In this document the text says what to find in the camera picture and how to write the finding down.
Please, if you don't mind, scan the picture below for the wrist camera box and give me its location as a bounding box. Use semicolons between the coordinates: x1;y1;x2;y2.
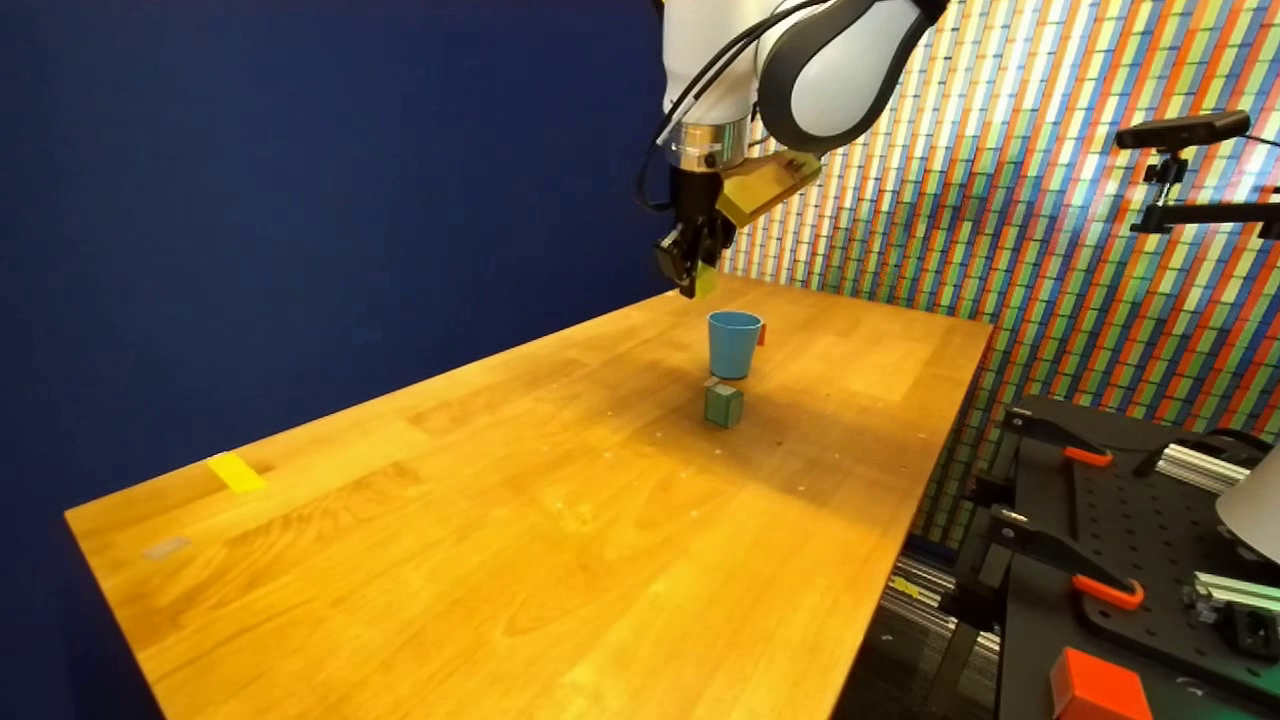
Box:
721;150;823;230

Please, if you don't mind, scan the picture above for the green metal rail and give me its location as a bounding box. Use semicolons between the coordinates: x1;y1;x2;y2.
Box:
1187;569;1280;664

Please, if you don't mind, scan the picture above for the green cube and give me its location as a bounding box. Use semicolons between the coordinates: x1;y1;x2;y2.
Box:
700;376;750;434

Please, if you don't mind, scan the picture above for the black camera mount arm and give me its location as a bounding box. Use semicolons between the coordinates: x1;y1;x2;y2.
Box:
1129;150;1280;243

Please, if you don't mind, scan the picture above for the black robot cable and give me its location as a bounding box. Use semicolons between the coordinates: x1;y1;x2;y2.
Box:
645;0;833;217

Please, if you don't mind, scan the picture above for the black exterior camera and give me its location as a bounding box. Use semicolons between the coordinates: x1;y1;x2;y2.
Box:
1111;110;1256;151

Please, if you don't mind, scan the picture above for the silver aluminium extrusion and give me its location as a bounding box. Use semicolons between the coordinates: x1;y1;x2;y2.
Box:
1154;442;1256;499

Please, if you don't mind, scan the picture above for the yellow tape strip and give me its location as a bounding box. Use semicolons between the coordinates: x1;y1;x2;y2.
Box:
205;454;271;499

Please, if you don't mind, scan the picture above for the black perforated mounting board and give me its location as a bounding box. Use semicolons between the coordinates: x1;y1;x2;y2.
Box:
993;397;1280;720

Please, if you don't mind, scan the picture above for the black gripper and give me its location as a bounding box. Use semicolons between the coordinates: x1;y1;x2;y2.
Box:
653;121;754;297

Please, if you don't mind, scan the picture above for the red block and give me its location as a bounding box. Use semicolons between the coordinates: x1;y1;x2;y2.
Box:
1050;645;1159;720

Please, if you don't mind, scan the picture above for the blue plastic cup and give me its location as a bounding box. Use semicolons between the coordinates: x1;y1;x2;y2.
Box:
706;309;770;383

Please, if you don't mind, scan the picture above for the dark blue backdrop panel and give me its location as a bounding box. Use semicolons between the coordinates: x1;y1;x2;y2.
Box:
0;0;695;720

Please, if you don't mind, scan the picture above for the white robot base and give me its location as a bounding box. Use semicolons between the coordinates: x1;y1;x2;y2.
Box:
1212;442;1280;569

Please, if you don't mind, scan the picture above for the large orange-handled black clamp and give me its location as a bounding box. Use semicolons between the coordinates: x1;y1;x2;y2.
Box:
979;506;1154;620

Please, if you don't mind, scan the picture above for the small orange-handled black clamp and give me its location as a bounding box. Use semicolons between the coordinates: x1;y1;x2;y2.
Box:
1001;405;1122;475

